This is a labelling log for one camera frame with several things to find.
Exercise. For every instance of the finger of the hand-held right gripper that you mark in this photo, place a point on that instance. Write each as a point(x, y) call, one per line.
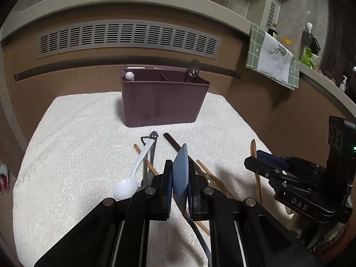
point(258, 167)
point(268, 157)

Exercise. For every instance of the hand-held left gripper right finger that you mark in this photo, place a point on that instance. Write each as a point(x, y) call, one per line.
point(192, 192)

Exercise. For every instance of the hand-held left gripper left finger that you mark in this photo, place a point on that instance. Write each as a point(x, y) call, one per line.
point(167, 185)

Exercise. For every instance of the wooden spoon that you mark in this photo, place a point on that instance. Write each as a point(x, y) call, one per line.
point(253, 150)

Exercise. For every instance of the blue spoon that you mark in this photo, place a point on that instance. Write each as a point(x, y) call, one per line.
point(180, 172)

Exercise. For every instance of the black shovel-shaped spoon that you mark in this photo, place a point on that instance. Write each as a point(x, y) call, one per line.
point(144, 176)

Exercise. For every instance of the brown plastic utensil holder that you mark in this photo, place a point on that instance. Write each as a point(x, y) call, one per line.
point(161, 103)

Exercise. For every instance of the white plastic spoon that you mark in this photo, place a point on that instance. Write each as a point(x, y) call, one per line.
point(126, 187)

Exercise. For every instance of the floral cloth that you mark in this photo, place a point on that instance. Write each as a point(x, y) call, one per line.
point(332, 233)

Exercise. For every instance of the cardboard tube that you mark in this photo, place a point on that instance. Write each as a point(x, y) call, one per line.
point(297, 224)

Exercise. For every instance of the white pump bottle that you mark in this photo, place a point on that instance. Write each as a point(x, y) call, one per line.
point(343, 84)

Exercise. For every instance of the white deer print cloth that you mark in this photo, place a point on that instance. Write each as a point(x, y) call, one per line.
point(274, 58)

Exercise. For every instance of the white lace mat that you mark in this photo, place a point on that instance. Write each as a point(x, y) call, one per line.
point(69, 158)

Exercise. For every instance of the green plastic bag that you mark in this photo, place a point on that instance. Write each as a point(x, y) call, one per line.
point(308, 58)

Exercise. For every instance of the green checked towel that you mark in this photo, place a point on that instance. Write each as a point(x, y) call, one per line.
point(251, 50)

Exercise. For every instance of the dark grey spoon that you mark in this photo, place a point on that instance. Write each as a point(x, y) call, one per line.
point(193, 68)

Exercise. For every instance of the yellow object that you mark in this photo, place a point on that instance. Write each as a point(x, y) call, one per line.
point(286, 41)

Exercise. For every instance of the white bulb-shaped object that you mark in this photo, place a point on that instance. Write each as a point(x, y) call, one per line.
point(308, 27)

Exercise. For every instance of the brown wooden cabinet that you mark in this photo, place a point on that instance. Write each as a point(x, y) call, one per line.
point(83, 72)

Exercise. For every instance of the white vented appliance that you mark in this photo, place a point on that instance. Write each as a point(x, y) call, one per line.
point(272, 8)

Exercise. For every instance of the grey vent grille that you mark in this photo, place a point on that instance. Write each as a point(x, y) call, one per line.
point(125, 37)

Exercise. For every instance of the patterned slipper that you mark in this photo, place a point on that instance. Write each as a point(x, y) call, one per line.
point(4, 178)

